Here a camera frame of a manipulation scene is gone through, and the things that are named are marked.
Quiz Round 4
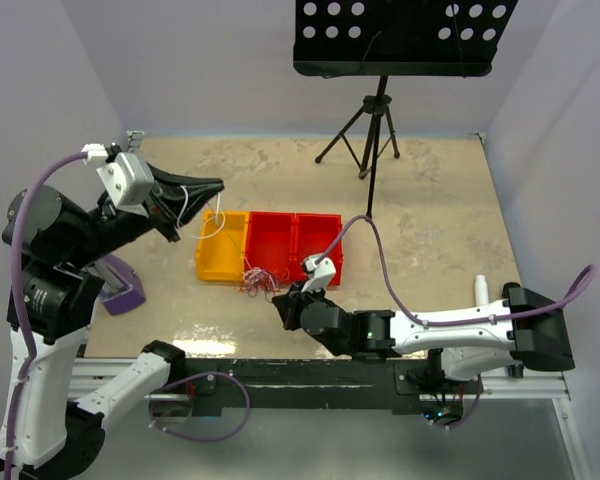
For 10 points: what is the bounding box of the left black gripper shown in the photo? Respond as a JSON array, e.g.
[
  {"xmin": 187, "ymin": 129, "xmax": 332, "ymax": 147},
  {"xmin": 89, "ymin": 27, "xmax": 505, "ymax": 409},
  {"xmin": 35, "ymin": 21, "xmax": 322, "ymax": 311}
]
[{"xmin": 67, "ymin": 157, "xmax": 225, "ymax": 265}]

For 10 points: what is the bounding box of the white wire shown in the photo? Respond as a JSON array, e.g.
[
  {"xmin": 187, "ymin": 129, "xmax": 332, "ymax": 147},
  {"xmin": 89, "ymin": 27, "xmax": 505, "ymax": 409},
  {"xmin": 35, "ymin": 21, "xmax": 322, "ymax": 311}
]
[{"xmin": 174, "ymin": 185, "xmax": 246, "ymax": 261}]

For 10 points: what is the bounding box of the coloured wire bundle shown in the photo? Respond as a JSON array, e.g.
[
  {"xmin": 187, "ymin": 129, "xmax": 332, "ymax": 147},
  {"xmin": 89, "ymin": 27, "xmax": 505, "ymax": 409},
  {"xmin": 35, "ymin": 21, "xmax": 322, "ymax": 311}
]
[{"xmin": 236, "ymin": 266, "xmax": 294, "ymax": 303}]

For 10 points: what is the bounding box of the red double compartment bin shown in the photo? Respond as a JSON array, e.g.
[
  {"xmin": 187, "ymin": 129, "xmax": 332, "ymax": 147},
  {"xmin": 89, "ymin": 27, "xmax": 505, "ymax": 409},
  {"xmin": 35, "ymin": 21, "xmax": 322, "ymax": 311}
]
[{"xmin": 244, "ymin": 211, "xmax": 343, "ymax": 284}]

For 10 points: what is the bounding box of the yellow plastic bin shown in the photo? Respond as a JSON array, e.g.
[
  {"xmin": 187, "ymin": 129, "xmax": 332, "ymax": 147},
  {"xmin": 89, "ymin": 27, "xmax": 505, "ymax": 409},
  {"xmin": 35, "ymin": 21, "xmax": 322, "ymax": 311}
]
[{"xmin": 196, "ymin": 210, "xmax": 250, "ymax": 283}]

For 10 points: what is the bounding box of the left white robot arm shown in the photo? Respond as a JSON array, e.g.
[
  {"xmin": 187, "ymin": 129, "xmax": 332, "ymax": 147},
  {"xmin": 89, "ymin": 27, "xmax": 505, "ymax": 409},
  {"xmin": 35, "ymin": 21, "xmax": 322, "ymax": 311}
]
[{"xmin": 0, "ymin": 163, "xmax": 224, "ymax": 479}]

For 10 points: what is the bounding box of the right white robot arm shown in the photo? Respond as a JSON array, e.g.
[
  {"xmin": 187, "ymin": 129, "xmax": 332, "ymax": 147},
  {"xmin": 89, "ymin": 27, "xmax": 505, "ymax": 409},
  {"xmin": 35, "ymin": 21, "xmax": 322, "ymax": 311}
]
[{"xmin": 272, "ymin": 282, "xmax": 575, "ymax": 393}]

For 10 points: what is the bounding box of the purple holder block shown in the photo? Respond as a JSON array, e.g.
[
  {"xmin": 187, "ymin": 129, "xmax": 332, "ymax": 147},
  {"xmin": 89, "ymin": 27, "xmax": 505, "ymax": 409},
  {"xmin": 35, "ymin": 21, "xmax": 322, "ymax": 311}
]
[{"xmin": 88, "ymin": 254, "xmax": 146, "ymax": 316}]

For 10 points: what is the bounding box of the black music stand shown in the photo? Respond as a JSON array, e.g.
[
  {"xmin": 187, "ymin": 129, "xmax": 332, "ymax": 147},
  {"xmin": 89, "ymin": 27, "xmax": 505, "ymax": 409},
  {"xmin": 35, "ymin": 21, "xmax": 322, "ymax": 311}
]
[{"xmin": 292, "ymin": 0, "xmax": 521, "ymax": 224}]

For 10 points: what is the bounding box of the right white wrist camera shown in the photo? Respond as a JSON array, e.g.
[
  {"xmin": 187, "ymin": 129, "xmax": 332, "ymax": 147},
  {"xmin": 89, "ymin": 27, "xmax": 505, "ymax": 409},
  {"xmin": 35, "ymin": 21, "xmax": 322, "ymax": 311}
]
[{"xmin": 301, "ymin": 253, "xmax": 337, "ymax": 293}]

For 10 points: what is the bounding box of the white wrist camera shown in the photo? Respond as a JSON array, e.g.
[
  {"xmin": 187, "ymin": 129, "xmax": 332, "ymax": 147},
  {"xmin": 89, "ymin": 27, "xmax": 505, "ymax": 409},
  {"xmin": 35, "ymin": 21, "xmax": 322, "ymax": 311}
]
[
  {"xmin": 301, "ymin": 253, "xmax": 337, "ymax": 293},
  {"xmin": 82, "ymin": 144, "xmax": 154, "ymax": 212}
]

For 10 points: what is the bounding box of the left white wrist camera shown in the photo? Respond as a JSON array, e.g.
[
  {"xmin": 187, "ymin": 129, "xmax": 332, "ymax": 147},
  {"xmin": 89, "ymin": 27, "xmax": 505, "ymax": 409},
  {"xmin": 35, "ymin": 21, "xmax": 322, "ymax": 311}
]
[{"xmin": 82, "ymin": 144, "xmax": 154, "ymax": 212}]

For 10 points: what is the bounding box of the aluminium left rail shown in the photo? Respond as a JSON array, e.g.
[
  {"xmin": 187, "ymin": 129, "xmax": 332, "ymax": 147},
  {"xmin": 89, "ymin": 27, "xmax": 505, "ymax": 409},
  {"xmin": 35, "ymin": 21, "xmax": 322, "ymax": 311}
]
[{"xmin": 69, "ymin": 130, "xmax": 146, "ymax": 357}]

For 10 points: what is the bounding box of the aluminium rail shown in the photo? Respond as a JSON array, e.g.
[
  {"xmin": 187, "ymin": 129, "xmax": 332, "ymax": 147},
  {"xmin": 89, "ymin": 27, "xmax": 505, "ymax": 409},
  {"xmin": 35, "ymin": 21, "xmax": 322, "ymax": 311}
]
[
  {"xmin": 68, "ymin": 358, "xmax": 569, "ymax": 400},
  {"xmin": 69, "ymin": 130, "xmax": 146, "ymax": 357}
]

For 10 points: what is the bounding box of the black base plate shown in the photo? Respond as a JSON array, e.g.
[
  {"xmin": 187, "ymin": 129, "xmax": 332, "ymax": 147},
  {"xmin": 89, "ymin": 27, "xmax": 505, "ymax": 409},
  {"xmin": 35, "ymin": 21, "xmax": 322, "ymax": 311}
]
[{"xmin": 149, "ymin": 357, "xmax": 485, "ymax": 417}]

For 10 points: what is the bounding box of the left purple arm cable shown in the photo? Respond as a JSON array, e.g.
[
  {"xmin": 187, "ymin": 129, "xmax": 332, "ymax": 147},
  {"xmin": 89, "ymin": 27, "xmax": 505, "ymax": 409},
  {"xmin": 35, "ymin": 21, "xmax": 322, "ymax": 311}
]
[{"xmin": 1, "ymin": 151, "xmax": 252, "ymax": 480}]

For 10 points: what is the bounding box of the white cylinder post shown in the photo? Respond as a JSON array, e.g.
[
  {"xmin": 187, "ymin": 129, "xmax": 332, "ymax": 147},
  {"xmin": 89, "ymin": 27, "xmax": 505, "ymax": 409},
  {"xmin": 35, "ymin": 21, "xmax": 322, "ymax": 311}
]
[{"xmin": 474, "ymin": 274, "xmax": 490, "ymax": 307}]

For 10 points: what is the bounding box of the black cylinder post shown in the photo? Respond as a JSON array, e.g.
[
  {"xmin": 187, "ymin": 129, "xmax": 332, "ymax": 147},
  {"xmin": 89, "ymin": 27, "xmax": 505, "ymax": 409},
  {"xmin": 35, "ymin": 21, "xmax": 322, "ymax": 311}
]
[{"xmin": 502, "ymin": 282, "xmax": 521, "ymax": 298}]

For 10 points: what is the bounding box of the aluminium front rail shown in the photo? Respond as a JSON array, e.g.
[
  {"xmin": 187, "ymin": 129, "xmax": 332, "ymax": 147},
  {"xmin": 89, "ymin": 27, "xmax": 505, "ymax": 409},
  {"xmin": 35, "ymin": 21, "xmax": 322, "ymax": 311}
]
[{"xmin": 68, "ymin": 358, "xmax": 569, "ymax": 400}]

